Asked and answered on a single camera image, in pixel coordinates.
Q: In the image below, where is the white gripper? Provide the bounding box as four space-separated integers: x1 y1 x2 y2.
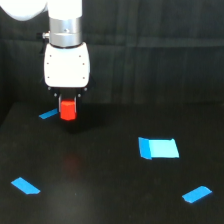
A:
44 42 90 114

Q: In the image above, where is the red hexagonal block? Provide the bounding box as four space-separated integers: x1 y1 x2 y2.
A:
60 100 77 121

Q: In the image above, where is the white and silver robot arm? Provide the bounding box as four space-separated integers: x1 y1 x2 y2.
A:
0 0 90 121

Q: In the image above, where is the blue tape strip top left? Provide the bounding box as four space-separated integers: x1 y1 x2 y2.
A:
39 109 58 119

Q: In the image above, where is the blue tape strip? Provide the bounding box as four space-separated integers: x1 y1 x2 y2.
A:
39 109 58 119
11 177 40 195
182 186 212 203

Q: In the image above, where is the black backdrop curtain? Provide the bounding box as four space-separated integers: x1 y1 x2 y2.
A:
0 0 224 123

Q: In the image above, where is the light blue paper square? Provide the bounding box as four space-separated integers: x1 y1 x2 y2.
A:
138 137 179 160

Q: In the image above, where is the blue tape strip bottom left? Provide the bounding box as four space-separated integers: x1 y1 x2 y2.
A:
11 177 40 195

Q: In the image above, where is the blue tape strip bottom right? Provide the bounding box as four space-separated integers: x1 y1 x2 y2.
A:
182 186 212 203

